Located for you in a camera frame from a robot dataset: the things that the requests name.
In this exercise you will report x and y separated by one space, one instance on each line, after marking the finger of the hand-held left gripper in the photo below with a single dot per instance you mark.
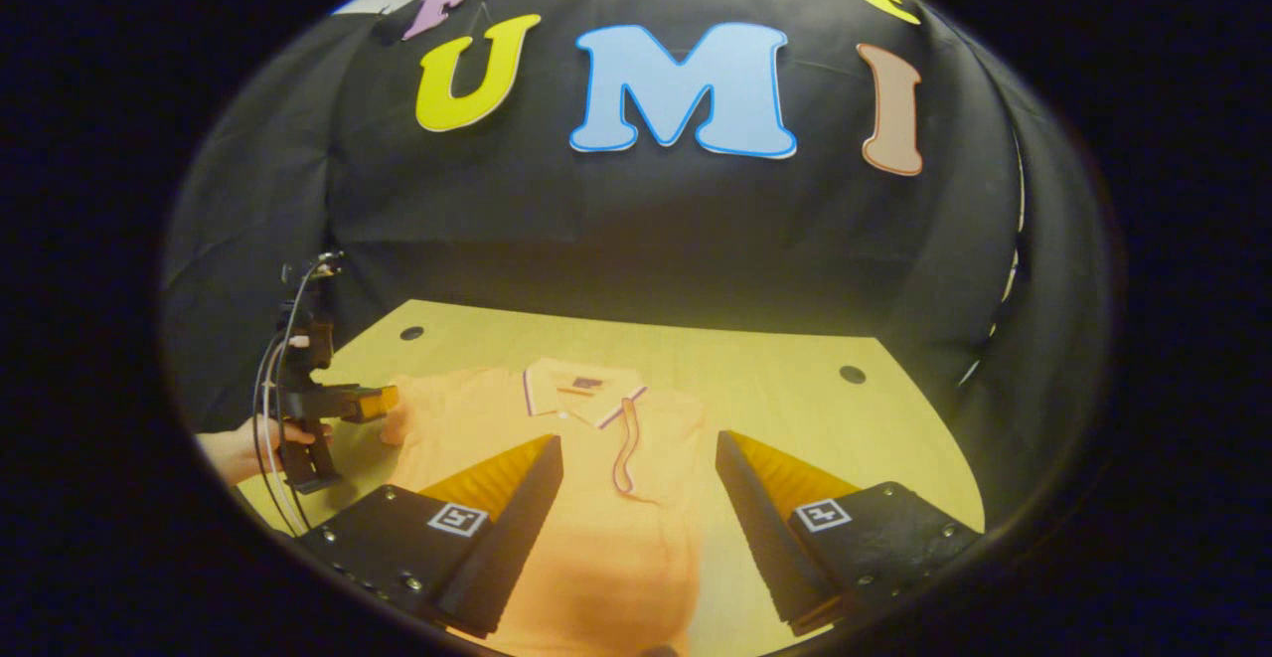
376 404

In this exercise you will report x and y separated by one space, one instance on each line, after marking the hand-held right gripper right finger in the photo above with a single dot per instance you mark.
765 548

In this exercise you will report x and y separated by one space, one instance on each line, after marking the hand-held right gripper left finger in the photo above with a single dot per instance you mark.
505 548

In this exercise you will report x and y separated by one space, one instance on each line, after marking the orange T-shirt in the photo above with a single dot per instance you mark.
596 538

